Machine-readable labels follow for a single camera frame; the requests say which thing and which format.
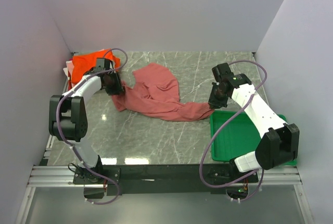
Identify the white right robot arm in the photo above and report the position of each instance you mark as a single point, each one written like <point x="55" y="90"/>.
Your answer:
<point x="279" y="140"/>

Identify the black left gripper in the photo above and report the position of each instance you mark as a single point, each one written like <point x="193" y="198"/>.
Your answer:
<point x="118" y="87"/>

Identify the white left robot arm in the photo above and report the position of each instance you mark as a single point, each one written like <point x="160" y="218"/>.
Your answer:
<point x="67" y="115"/>

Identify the green plastic tray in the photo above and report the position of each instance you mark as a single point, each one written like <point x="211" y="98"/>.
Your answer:
<point x="238" y="138"/>

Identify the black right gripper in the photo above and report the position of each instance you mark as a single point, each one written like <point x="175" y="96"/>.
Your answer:
<point x="214" y="104"/>

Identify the folded orange t shirt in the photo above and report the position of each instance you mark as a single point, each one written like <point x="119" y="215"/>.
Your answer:
<point x="83" y="63"/>

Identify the folded pale pink shirt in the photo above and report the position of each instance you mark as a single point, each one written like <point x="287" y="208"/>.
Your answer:
<point x="68" y="69"/>

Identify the dusty pink t shirt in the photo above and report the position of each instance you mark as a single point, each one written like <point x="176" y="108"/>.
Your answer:
<point x="156" y="94"/>

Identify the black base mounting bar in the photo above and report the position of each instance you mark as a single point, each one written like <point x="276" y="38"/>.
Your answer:
<point x="176" y="178"/>

